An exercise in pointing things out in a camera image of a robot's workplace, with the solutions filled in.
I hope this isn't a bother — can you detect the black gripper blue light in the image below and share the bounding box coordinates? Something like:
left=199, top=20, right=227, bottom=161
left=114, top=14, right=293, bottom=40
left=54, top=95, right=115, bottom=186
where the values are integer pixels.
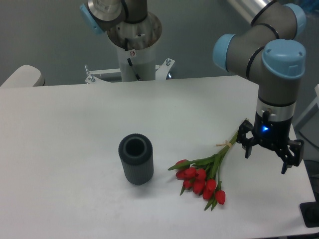
left=236, top=113, right=305, bottom=174

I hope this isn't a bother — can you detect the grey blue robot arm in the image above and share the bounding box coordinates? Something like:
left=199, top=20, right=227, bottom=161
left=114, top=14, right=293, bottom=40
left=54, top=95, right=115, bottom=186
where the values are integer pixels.
left=80, top=0, right=307, bottom=172

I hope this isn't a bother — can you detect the red tulip bouquet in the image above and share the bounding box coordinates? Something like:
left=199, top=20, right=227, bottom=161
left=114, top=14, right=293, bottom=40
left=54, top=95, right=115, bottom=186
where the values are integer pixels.
left=168, top=132, right=238, bottom=210

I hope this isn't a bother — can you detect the black device at table edge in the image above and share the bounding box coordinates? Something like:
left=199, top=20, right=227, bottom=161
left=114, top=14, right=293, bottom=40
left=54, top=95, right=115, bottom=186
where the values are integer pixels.
left=300, top=202, right=319, bottom=228

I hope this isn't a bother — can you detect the dark grey ribbed vase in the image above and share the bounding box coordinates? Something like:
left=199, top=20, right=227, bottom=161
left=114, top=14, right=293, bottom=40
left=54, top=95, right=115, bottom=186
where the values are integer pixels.
left=118, top=133, right=154, bottom=185

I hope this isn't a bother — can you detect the beige chair back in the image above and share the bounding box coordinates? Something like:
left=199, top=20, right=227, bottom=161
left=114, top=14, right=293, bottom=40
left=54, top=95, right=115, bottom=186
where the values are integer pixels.
left=0, top=65, right=45, bottom=89

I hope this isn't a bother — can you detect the white metal base bracket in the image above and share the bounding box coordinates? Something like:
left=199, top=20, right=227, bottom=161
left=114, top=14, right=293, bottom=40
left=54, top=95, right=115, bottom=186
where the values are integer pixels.
left=85, top=58, right=175, bottom=84

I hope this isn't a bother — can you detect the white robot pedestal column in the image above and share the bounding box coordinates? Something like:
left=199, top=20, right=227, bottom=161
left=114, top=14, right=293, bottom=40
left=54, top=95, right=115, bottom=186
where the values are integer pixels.
left=106, top=11, right=163, bottom=82

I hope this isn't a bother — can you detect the black cable on pedestal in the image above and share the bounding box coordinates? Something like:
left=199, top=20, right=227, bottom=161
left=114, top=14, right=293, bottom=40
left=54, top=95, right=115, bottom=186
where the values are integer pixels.
left=124, top=37, right=142, bottom=82

